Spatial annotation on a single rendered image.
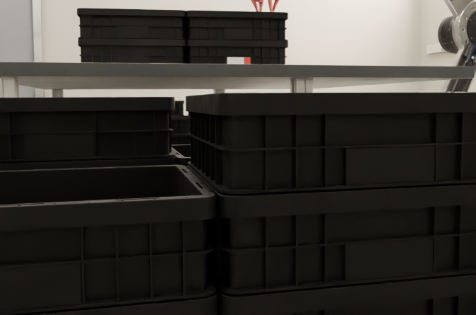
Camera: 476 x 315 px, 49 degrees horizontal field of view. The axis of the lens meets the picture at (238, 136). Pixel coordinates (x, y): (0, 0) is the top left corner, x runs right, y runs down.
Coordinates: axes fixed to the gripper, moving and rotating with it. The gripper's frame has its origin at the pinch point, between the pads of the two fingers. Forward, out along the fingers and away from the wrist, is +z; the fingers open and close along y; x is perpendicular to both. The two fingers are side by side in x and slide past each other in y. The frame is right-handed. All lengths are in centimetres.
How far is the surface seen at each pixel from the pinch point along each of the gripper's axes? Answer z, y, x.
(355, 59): -10, -145, 343
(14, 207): 46, 81, -144
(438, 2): -66, -74, 386
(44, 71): 26, -9, -91
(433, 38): -29, -79, 390
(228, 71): 26, 22, -47
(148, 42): 12.7, -24.3, -40.3
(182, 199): 46, 91, -131
